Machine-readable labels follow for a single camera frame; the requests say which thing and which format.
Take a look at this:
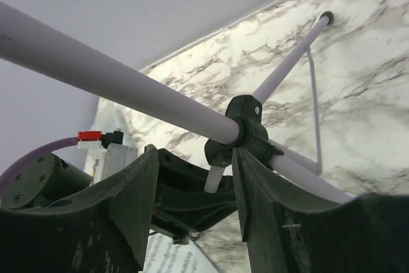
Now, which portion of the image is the white sheet music page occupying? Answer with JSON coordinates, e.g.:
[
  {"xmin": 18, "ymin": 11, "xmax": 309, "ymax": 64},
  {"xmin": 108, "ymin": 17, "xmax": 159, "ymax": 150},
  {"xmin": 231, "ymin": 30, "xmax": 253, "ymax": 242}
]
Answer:
[{"xmin": 143, "ymin": 233, "xmax": 218, "ymax": 273}]

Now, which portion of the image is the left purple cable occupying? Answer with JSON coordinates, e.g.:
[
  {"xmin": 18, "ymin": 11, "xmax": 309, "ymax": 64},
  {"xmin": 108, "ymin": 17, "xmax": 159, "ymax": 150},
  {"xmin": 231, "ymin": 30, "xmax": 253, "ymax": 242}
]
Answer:
[{"xmin": 0, "ymin": 137, "xmax": 79, "ymax": 187}]

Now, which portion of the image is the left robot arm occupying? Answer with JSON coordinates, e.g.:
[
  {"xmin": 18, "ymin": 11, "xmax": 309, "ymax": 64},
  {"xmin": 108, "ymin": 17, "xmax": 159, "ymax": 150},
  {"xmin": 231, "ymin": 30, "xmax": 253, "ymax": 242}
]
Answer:
[{"xmin": 1, "ymin": 144, "xmax": 237, "ymax": 244}]

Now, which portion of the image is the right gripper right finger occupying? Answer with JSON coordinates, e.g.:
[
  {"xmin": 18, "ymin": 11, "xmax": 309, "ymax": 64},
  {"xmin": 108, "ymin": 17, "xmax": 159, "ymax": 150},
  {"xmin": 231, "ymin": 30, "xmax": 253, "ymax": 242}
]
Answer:
[{"xmin": 232, "ymin": 148, "xmax": 408, "ymax": 272}]

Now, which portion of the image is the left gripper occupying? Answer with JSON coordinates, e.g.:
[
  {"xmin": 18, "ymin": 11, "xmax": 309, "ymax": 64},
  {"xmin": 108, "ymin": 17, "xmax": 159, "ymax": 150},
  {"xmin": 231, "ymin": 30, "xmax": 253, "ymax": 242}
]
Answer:
[{"xmin": 151, "ymin": 148, "xmax": 237, "ymax": 243}]

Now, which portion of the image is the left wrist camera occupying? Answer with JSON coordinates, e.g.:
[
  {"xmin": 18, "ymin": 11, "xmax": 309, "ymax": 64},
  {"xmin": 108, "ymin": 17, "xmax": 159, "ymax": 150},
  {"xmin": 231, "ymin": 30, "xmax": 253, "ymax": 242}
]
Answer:
[{"xmin": 92, "ymin": 129, "xmax": 139, "ymax": 183}]

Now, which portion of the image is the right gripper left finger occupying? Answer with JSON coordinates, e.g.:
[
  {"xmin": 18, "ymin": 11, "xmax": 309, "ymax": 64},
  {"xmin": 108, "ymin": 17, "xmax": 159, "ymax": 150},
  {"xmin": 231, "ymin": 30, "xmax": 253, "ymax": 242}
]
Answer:
[{"xmin": 1, "ymin": 145, "xmax": 159, "ymax": 272}]

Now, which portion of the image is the lilac music stand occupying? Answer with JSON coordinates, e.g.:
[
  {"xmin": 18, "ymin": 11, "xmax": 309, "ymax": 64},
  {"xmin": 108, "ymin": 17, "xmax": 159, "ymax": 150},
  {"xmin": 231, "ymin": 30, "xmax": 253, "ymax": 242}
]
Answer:
[{"xmin": 1, "ymin": 2, "xmax": 352, "ymax": 203}]

